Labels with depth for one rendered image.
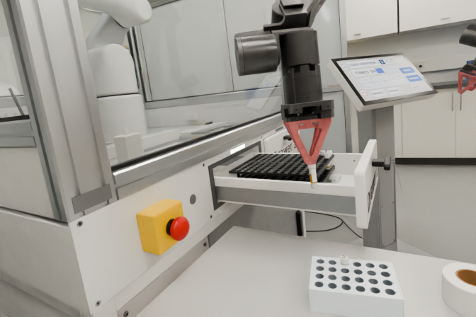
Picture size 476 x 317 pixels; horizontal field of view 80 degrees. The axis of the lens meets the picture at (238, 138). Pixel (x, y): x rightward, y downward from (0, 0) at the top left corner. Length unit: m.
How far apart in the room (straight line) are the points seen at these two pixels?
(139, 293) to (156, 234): 0.13
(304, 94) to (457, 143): 3.46
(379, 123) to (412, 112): 2.07
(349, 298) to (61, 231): 0.42
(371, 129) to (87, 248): 1.44
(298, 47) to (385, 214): 1.50
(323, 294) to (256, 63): 0.35
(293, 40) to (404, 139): 3.38
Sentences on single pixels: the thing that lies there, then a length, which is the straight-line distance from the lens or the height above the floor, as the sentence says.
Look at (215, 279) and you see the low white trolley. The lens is 0.58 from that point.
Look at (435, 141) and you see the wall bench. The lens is 3.81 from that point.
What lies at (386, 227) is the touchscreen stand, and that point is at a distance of 1.88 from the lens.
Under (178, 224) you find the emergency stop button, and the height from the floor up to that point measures 0.89.
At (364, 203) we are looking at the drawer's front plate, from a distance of 0.57.
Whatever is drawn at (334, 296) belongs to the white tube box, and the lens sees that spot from 0.48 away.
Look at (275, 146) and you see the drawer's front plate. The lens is 0.98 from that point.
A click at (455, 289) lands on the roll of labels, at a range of 0.53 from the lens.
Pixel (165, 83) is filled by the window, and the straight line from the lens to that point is 0.60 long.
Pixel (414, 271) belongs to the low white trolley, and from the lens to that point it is 0.61.
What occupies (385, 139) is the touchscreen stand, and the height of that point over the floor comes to 0.75.
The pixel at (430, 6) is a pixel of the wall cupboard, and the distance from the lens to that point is 4.10.
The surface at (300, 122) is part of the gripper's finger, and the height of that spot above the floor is 1.04.
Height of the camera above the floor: 1.10
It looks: 10 degrees down
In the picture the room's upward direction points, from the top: 7 degrees counter-clockwise
